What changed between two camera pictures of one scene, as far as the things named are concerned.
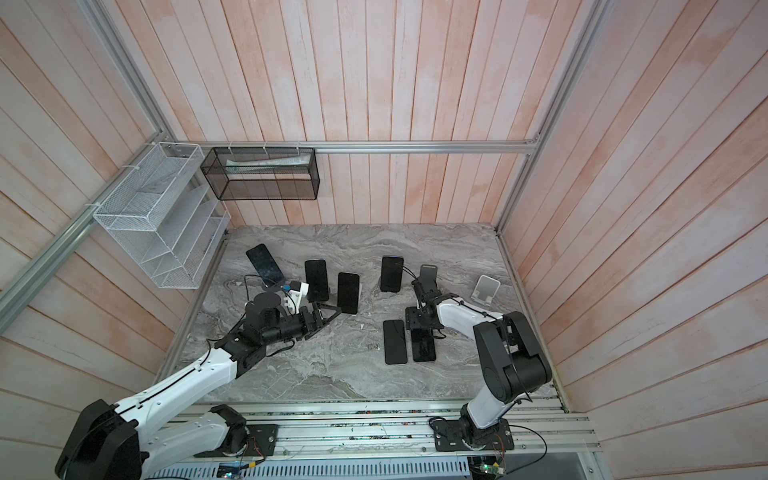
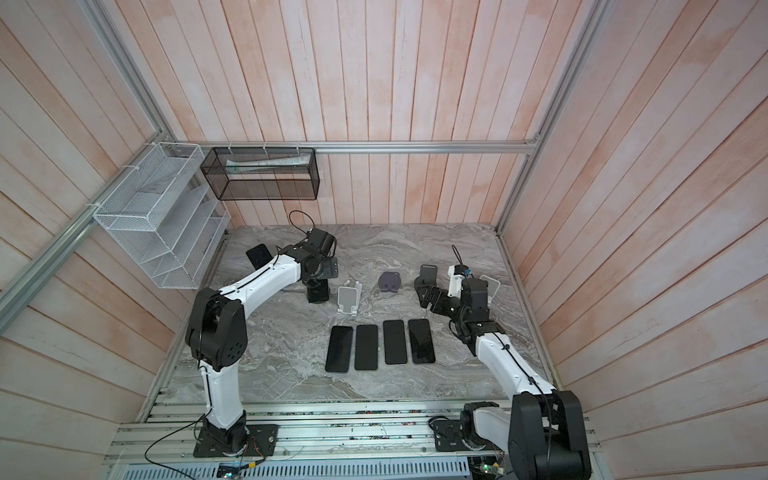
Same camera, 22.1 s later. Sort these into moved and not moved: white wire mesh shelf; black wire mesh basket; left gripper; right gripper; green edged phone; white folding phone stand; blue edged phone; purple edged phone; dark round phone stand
Moved: blue edged phone; left gripper; right gripper
Not moved: black wire mesh basket; purple edged phone; green edged phone; white wire mesh shelf; white folding phone stand; dark round phone stand
